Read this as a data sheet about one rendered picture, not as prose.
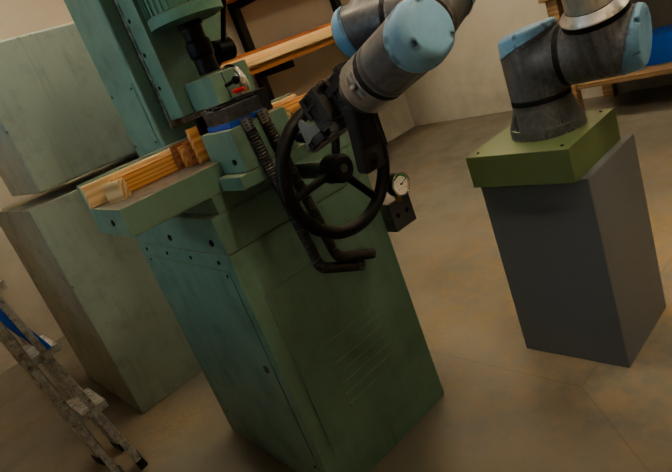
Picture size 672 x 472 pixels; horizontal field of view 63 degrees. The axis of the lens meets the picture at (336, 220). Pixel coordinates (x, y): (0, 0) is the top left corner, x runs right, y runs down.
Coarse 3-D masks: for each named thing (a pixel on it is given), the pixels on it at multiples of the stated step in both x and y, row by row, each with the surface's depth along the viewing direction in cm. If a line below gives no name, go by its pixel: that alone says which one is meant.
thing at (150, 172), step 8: (280, 104) 145; (288, 104) 145; (296, 104) 146; (160, 160) 124; (168, 160) 125; (136, 168) 122; (144, 168) 122; (152, 168) 123; (160, 168) 124; (168, 168) 125; (176, 168) 126; (120, 176) 119; (128, 176) 120; (136, 176) 121; (144, 176) 122; (152, 176) 123; (160, 176) 124; (128, 184) 120; (136, 184) 121; (144, 184) 122
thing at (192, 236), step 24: (264, 192) 123; (312, 192) 131; (192, 216) 124; (216, 216) 116; (240, 216) 119; (264, 216) 123; (288, 216) 127; (144, 240) 157; (168, 240) 141; (192, 240) 129; (216, 240) 118; (240, 240) 120
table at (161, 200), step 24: (192, 168) 121; (216, 168) 116; (144, 192) 112; (168, 192) 109; (192, 192) 112; (216, 192) 116; (96, 216) 118; (120, 216) 104; (144, 216) 107; (168, 216) 110
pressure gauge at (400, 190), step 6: (390, 174) 141; (396, 174) 139; (402, 174) 141; (390, 180) 139; (396, 180) 140; (402, 180) 141; (408, 180) 142; (390, 186) 139; (396, 186) 140; (402, 186) 141; (408, 186) 142; (390, 192) 141; (396, 192) 139; (402, 192) 141; (396, 198) 143
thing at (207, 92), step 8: (224, 72) 129; (232, 72) 130; (200, 80) 130; (208, 80) 127; (216, 80) 128; (224, 80) 129; (192, 88) 134; (200, 88) 131; (208, 88) 129; (216, 88) 128; (224, 88) 129; (232, 88) 130; (192, 96) 136; (200, 96) 133; (208, 96) 130; (216, 96) 128; (224, 96) 129; (232, 96) 130; (192, 104) 138; (200, 104) 135; (208, 104) 132; (216, 104) 129
